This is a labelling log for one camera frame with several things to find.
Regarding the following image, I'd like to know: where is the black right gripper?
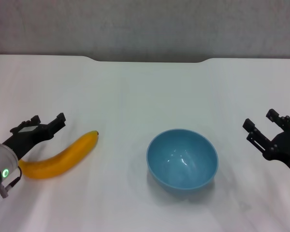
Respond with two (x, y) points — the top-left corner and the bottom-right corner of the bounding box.
(242, 108), (290, 179)

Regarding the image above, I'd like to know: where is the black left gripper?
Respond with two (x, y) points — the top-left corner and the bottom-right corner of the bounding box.
(2, 112), (67, 160)

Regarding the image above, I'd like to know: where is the yellow banana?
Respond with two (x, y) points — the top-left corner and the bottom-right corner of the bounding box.
(18, 130), (100, 180)

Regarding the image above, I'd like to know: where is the blue bowl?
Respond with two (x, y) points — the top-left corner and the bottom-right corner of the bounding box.
(146, 128), (219, 192)

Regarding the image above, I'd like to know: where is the left arm black cable plug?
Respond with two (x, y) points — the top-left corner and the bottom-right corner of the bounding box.
(0, 166), (22, 199)

